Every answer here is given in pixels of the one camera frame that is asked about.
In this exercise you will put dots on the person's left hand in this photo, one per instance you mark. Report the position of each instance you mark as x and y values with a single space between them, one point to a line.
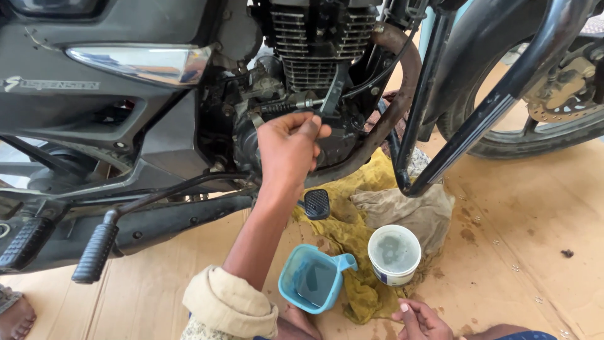
283 151

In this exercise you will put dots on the person's right hand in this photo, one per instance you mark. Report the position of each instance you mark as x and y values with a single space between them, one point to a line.
422 323

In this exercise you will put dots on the grey metal spanner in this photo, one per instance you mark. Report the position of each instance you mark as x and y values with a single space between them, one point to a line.
332 89

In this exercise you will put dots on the black brake pedal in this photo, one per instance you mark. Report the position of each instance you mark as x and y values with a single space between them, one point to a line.
317 204

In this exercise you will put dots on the yellow oily cloth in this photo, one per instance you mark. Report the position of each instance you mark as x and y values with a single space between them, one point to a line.
363 288

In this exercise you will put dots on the white plastic tub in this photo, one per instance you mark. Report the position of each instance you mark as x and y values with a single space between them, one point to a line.
394 255

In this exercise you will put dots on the person's right leg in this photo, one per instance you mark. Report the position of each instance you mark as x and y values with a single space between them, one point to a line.
509 333

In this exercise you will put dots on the black motorcycle engine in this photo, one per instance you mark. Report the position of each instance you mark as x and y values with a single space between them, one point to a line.
306 61

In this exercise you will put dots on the beige rag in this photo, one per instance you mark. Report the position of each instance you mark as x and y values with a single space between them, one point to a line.
415 212

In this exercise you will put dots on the brown cardboard sheet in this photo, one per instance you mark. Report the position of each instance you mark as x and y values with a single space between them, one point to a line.
519 264

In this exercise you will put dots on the blue plastic funnel jug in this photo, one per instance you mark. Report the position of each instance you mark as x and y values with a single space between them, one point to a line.
311 278

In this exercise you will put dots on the rusty exhaust pipe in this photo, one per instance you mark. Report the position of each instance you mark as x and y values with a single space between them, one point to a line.
401 94

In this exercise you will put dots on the small dark debris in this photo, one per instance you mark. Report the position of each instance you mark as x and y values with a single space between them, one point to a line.
566 253

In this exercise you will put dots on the rolled beige sleeve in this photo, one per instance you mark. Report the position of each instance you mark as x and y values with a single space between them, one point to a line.
226 307

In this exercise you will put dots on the grey motorcycle side fairing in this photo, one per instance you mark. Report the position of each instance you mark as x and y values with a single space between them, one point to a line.
94 94

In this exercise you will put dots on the motorcycle front wheel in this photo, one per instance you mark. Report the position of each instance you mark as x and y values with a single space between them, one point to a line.
519 141

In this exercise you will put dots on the black kick starter lever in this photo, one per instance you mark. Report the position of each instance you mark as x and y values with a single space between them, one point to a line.
96 252

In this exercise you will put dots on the black front fender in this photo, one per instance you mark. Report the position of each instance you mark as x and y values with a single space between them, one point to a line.
472 47

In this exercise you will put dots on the black crash guard bar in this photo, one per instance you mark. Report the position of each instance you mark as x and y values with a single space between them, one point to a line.
495 104

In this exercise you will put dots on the black rubber footpeg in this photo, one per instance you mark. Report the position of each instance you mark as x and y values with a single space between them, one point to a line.
23 243

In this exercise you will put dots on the gold brake caliper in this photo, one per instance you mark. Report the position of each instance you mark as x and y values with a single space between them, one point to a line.
561 82

